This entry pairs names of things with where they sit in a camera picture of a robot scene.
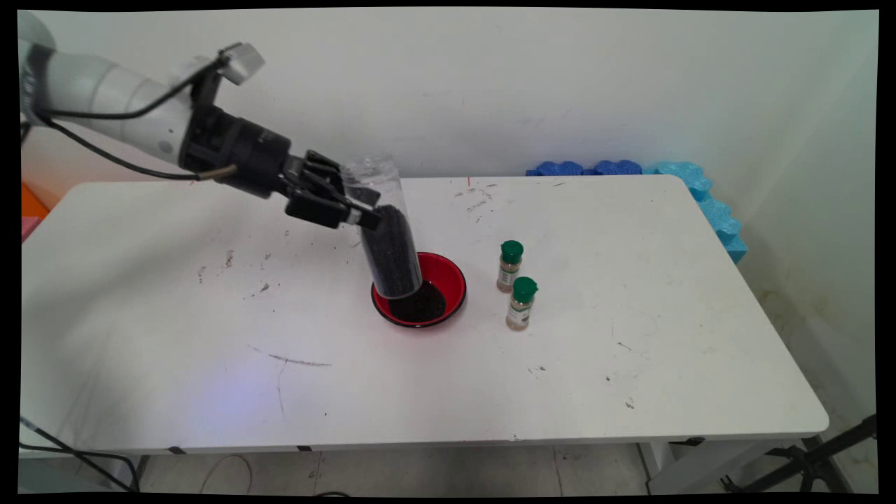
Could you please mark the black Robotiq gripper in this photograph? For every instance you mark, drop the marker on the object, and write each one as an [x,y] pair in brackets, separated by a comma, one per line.
[238,150]

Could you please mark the clear jar of black granules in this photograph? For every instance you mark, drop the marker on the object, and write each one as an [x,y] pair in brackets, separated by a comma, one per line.
[395,259]

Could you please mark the black granules pile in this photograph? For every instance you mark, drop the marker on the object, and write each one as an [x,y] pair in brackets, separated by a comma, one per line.
[420,308]

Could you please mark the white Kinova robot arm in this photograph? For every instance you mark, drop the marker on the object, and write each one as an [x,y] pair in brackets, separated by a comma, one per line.
[105,91]

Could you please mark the red bowl with black rim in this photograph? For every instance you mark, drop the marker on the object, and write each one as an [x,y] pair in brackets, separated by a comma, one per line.
[448,280]

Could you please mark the green-capped spice bottle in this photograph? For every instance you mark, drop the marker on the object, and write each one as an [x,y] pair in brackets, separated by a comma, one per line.
[521,308]
[510,269]

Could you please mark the dark blue foam piece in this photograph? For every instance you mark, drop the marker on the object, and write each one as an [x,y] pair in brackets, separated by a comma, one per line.
[556,169]
[617,167]

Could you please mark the orange object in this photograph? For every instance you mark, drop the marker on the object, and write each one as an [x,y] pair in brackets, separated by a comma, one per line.
[33,204]

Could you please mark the pink object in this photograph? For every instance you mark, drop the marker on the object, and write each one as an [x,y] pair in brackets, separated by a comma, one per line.
[29,227]

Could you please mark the light blue foam mat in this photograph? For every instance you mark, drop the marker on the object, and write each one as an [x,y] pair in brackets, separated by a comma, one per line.
[707,199]

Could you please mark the black tripod stand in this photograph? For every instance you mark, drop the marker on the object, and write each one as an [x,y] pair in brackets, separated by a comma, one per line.
[812,458]

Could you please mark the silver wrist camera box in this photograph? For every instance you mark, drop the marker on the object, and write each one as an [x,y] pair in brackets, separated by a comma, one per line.
[241,64]

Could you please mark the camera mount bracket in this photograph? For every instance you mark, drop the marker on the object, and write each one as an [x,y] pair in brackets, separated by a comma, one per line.
[203,84]

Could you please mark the white table leg frame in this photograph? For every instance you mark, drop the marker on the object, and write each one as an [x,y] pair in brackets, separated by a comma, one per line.
[700,465]

